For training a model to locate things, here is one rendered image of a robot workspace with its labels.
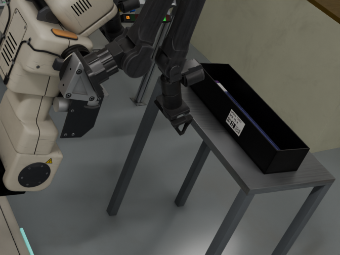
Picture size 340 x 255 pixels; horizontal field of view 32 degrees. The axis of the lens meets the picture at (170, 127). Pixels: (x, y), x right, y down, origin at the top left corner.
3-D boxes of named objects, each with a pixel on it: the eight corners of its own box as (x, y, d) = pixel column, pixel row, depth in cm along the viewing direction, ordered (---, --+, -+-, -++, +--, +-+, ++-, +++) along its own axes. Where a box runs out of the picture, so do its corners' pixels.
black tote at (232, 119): (187, 84, 251) (197, 62, 245) (218, 84, 261) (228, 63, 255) (263, 174, 215) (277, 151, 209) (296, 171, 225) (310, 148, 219)
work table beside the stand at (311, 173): (172, 329, 247) (250, 189, 205) (105, 210, 291) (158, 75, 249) (252, 306, 272) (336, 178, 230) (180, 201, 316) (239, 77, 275)
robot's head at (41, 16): (27, 39, 157) (40, 6, 153) (12, 15, 165) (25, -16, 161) (51, 43, 162) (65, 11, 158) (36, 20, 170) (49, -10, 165)
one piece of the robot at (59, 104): (48, 140, 174) (66, 80, 163) (19, 86, 192) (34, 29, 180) (97, 138, 183) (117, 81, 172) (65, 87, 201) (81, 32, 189)
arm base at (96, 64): (71, 50, 155) (88, 76, 147) (97, 35, 156) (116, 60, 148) (82, 72, 161) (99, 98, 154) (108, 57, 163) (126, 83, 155)
